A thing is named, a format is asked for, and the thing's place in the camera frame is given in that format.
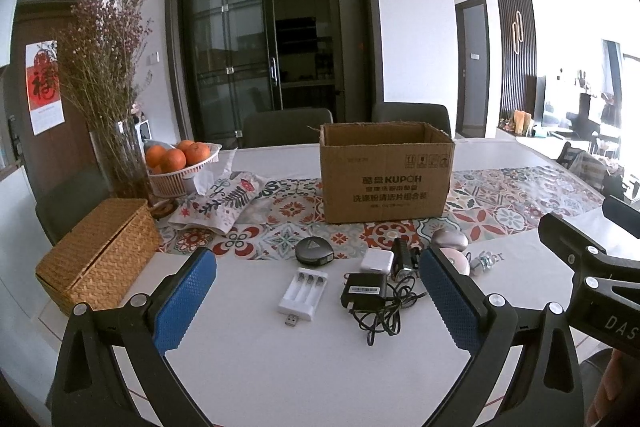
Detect silver egg-shaped object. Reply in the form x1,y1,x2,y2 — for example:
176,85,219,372
431,229,469,251

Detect black bike light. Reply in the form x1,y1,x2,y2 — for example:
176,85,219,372
392,237,421,282

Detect black power adapter with cable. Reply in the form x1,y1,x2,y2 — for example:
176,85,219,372
340,272,426,347

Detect white square charger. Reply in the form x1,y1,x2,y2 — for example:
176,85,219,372
359,248,394,275

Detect white battery charger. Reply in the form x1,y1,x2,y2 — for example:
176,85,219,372
278,268,329,326

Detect pink round device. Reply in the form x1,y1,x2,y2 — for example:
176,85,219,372
440,247,471,277

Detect person's right hand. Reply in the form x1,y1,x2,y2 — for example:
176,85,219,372
580,349,639,426

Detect small metallic toy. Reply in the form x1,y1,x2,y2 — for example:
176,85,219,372
470,251,496,275

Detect patterned tile table runner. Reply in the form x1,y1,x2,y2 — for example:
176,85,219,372
158,165,603,260

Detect woven wicker box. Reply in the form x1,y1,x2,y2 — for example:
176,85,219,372
35,198,160,315

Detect dark hallway door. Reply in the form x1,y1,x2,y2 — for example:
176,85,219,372
456,0,490,138

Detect dark chair left side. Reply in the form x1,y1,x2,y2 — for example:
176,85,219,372
35,166,110,246

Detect dark dining chair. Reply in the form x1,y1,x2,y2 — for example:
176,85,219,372
372,102,451,135
242,107,333,148

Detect white fruit basket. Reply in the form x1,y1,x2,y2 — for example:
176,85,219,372
146,140,221,198

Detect floral fabric tissue pouch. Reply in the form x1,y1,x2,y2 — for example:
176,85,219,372
168,171,266,235

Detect brown cardboard box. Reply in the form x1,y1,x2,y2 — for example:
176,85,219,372
319,121,454,225

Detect glass vase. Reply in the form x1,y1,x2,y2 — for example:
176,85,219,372
90,118,150,199

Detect black round device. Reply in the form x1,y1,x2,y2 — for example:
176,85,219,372
294,236,334,267

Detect dried flower bouquet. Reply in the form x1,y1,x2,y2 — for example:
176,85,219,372
54,0,152,132

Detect dark glass sliding door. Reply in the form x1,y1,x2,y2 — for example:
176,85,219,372
165,0,382,146

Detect red wall calendar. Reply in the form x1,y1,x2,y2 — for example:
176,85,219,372
25,40,65,135

